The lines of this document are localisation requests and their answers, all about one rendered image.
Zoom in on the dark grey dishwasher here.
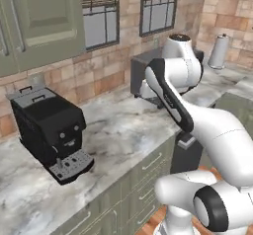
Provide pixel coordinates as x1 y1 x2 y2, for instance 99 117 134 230
170 129 205 176

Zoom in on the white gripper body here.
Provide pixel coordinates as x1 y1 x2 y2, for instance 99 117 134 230
139 80 162 102

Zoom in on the dark grey toaster oven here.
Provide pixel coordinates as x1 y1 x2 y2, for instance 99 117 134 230
129 47 206 99

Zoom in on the white paper towel roll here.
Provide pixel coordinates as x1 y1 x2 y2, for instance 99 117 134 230
207 33 231 71

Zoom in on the black coffee machine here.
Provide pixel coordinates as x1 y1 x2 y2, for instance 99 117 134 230
5 85 96 186

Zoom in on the dark framed window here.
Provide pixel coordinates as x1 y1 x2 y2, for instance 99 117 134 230
138 0 181 39
81 0 121 52

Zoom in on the green base cupboard door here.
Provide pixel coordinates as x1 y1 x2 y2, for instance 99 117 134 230
86 199 123 235

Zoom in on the green drawer front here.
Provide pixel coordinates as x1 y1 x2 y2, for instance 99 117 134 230
129 196 166 235
132 166 173 205
135 139 176 183

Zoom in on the grey drawer handle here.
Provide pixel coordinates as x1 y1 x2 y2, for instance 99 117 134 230
137 187 156 201
141 152 164 172
135 204 156 226

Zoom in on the green wall cupboard door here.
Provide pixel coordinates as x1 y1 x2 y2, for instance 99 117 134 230
0 1 18 79
5 0 87 73

